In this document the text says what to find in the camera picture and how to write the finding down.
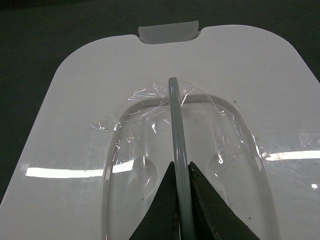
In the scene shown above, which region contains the white box lid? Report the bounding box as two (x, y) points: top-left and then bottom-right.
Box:
(0, 25), (320, 240)

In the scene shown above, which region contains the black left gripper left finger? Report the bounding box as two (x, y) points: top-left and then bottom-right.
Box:
(130, 162), (180, 240)

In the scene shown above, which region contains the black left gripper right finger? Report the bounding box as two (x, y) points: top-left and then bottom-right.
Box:
(188, 162), (259, 240)

